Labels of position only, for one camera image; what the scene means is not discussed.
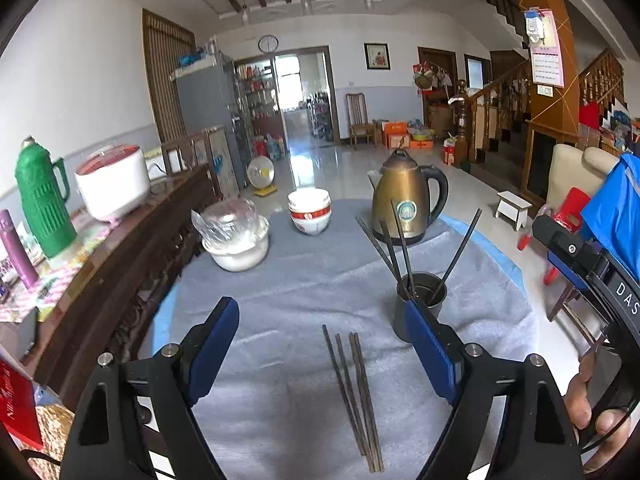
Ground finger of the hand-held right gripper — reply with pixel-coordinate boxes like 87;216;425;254
531;214;608;292

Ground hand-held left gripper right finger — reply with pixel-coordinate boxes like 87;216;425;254
404;300;586;480

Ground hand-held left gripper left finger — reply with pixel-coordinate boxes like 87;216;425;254
60;296;241;480

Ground grey metal chopstick holder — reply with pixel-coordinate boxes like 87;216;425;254
393;271;449;343

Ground dark metal chopstick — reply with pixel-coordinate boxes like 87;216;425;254
348;332;378;472
391;199;415;298
356;216;403;283
354;332;385;471
322;325;366;456

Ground person's right hand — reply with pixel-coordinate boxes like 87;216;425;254
562;355;633;453

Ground red plastic child chair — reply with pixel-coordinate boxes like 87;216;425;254
517;187;593;286

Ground dark wooden side chair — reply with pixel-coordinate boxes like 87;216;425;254
546;280;608;346

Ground blue jacket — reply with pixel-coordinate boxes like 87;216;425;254
581;154;640;281

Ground small white stool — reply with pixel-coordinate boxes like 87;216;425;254
495;191;533;231

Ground beige armchair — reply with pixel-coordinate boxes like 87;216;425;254
545;143;621;216

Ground blue table cover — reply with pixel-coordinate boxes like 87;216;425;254
150;212;526;356

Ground dark chopsticks in cup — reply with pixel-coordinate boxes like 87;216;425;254
441;208;483;288

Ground white pot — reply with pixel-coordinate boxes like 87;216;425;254
202;217;271;272

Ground grey tablecloth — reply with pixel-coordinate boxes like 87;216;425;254
152;199;538;480

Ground bundle of dark chopsticks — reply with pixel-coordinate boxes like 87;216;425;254
378;220;410;288

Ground dark wooden sideboard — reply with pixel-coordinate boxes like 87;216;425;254
0;165;221;411

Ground clear plastic bag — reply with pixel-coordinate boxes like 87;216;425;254
191;198;261;253

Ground wooden staircase railing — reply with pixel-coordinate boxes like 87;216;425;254
450;60;533;161

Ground bronze electric kettle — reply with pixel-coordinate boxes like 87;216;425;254
367;148;449;246

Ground floral patterned cloth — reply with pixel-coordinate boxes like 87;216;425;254
0;210;116;321

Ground round fan heater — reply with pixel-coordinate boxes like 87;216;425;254
247;156;278;197

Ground orange cardboard boxes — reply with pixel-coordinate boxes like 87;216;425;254
382;120;433;150

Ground white chest freezer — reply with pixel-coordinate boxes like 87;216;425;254
207;127;242;201

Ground white rice cooker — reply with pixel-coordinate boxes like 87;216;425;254
75;144;151;222

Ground red booklet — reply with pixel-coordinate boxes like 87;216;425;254
0;357;45;451

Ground dark wooden chair back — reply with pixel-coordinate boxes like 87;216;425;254
160;130;211;176

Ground brown wooden door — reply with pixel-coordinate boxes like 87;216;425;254
418;47;457;96

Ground purple bottle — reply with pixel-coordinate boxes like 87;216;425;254
0;209;40;288

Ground green thermos flask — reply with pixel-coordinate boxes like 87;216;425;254
15;136;78;259

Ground tall-backed wooden chair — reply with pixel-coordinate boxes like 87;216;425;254
346;93;378;148

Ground grey refrigerator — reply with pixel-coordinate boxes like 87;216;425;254
170;52;251;191

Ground shelf of bottles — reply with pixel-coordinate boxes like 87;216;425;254
237;60;281;136

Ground pink wall calendar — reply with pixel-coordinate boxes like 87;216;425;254
524;8;565;87

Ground framed wall picture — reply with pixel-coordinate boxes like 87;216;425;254
364;43;391;70

